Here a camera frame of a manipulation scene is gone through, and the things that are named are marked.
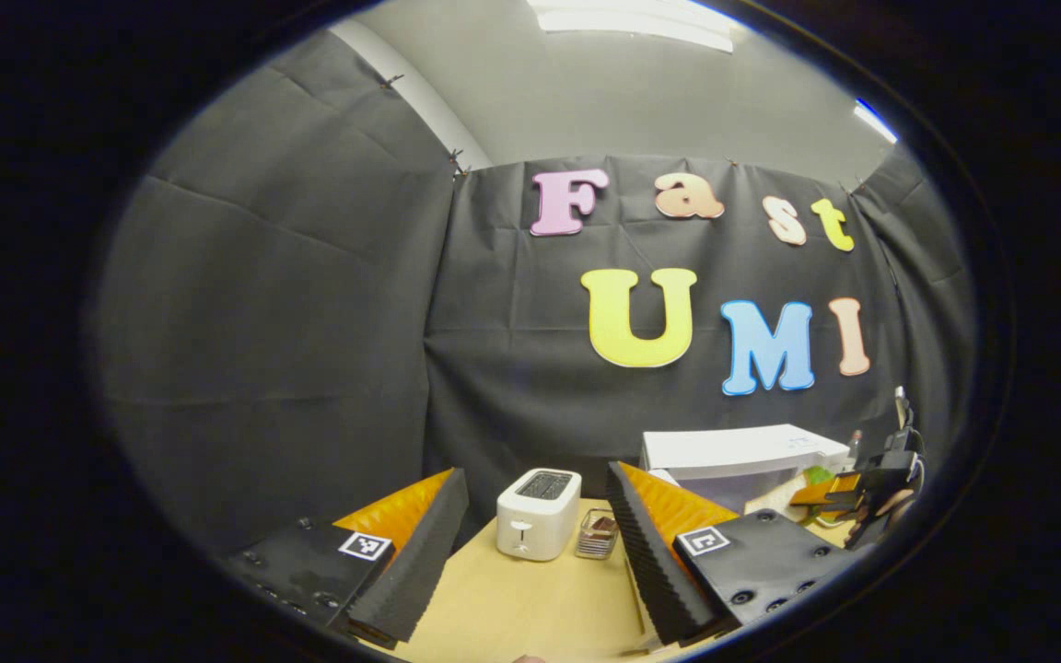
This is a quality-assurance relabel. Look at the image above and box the sandwich with green lettuce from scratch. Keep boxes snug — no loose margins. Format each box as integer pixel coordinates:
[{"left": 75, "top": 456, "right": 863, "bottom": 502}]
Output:
[{"left": 742, "top": 465, "right": 840, "bottom": 518}]

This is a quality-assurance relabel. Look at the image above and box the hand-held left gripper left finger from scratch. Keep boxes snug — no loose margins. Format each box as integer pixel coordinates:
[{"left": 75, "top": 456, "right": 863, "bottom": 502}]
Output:
[{"left": 222, "top": 467, "right": 471, "bottom": 646}]

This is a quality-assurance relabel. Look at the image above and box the white toaster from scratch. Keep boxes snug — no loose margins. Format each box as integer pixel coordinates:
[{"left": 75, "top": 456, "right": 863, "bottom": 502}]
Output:
[{"left": 496, "top": 468, "right": 582, "bottom": 563}]

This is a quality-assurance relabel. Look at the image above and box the large ceiling light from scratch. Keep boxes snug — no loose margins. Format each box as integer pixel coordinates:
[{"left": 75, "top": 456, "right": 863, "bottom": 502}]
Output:
[{"left": 529, "top": 0, "right": 736, "bottom": 53}]

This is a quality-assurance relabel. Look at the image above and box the small glass container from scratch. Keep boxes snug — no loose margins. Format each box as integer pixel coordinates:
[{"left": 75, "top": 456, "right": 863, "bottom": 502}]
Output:
[{"left": 575, "top": 508, "right": 621, "bottom": 561}]

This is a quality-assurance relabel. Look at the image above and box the small ceiling light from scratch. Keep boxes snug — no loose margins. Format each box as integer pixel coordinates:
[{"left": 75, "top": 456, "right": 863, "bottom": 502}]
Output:
[{"left": 853, "top": 99, "right": 900, "bottom": 145}]

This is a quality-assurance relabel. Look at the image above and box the white microwave oven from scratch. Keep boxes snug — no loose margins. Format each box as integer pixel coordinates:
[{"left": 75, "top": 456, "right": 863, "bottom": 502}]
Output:
[{"left": 639, "top": 424, "right": 854, "bottom": 517}]

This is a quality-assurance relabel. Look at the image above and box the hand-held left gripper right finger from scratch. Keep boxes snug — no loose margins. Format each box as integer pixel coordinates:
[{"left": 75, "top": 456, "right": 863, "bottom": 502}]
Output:
[{"left": 606, "top": 460, "right": 854, "bottom": 646}]

